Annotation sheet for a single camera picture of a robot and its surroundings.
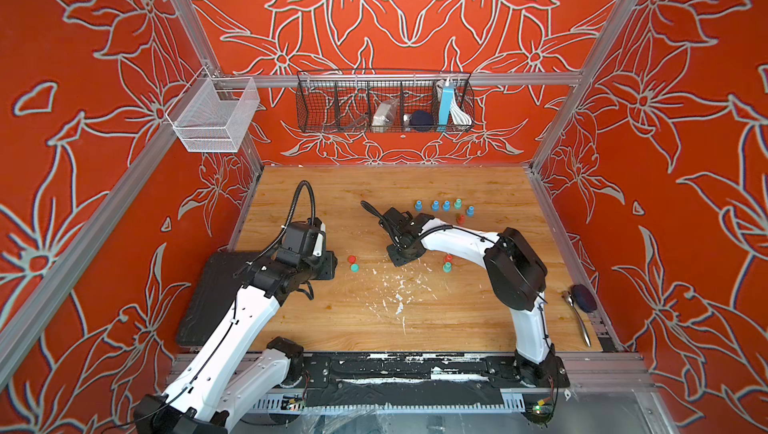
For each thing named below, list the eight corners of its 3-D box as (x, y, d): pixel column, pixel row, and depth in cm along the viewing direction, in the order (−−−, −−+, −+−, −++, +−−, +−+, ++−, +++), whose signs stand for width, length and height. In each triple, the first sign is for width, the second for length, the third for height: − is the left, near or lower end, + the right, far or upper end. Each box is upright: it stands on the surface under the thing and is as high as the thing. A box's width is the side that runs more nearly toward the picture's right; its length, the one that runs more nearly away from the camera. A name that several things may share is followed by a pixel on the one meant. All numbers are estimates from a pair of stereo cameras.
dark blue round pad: (578, 312, 84) (583, 309, 82) (568, 287, 89) (572, 284, 87) (594, 312, 84) (599, 309, 82) (582, 287, 89) (587, 284, 87)
